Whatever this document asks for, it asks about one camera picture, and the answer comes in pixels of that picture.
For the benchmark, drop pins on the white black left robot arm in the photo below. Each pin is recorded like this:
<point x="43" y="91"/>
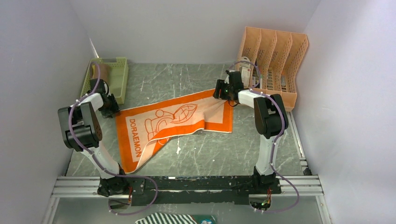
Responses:
<point x="81" y="131"/>

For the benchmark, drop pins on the white hanging card package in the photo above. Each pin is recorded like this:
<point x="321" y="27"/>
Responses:
<point x="245" y="62"/>

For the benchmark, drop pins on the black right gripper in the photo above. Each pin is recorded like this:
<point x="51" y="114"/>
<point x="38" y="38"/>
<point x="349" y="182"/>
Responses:
<point x="221" y="85"/>

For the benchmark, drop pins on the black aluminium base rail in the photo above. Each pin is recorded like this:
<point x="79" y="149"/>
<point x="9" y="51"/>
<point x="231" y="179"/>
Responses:
<point x="216" y="189"/>

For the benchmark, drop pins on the yellow brown bear towel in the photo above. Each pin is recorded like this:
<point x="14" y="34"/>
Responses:
<point x="102" y="70"/>

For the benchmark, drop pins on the black white striped cloth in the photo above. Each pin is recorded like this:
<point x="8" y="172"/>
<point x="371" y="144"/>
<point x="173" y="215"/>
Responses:
<point x="165" y="218"/>

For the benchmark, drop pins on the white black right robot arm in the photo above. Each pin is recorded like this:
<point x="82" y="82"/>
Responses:
<point x="270" y="123"/>

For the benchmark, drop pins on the white red stationery box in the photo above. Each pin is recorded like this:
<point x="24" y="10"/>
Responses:
<point x="245" y="75"/>

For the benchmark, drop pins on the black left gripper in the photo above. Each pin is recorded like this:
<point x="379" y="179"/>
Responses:
<point x="115" y="109"/>

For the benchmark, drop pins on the orange and cream towel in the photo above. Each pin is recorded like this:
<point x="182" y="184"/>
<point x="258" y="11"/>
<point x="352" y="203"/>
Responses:
<point x="142" y="131"/>

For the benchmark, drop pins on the pink plastic file organizer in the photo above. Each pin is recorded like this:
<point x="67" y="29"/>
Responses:
<point x="276" y="57"/>

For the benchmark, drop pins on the teal patterned cloth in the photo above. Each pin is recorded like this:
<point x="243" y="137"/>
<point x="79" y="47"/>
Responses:
<point x="204" y="219"/>

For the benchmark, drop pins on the green perforated plastic basket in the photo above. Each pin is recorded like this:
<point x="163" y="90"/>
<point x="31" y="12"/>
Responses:
<point x="117" y="76"/>

